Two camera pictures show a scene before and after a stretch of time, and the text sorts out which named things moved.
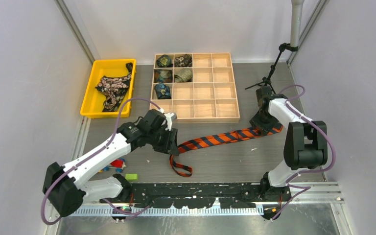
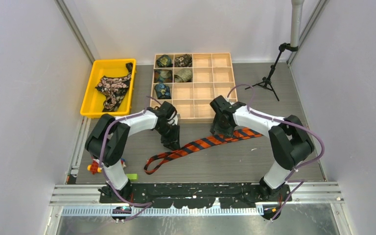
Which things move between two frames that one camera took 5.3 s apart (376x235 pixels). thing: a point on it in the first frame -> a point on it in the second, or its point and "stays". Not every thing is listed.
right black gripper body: x=265 y=121 -> x=219 y=125
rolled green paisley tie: x=164 y=61 stays
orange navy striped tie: x=179 y=168 -> x=158 y=160
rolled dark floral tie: x=185 y=60 stays
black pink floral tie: x=114 y=88 stays
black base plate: x=200 y=195 stays
